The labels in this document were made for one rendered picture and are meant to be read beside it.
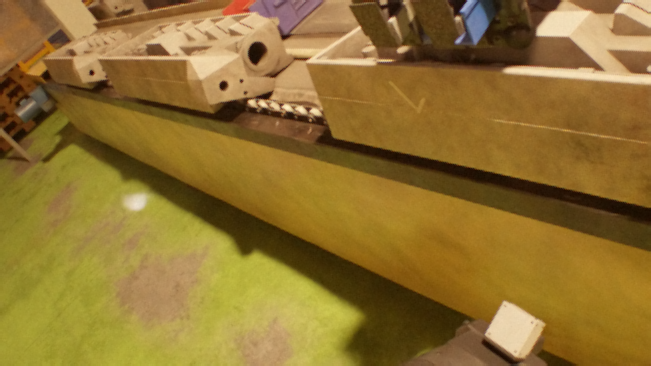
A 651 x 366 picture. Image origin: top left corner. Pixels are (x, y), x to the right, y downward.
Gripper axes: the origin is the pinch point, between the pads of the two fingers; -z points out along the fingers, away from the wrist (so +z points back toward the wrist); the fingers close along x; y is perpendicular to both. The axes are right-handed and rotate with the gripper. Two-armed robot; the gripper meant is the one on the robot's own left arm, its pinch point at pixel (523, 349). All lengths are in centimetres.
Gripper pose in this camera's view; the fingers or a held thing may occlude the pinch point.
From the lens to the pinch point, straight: 60.1
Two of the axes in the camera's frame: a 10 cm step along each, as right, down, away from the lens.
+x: 5.3, 3.2, -7.9
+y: 0.5, -9.4, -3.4
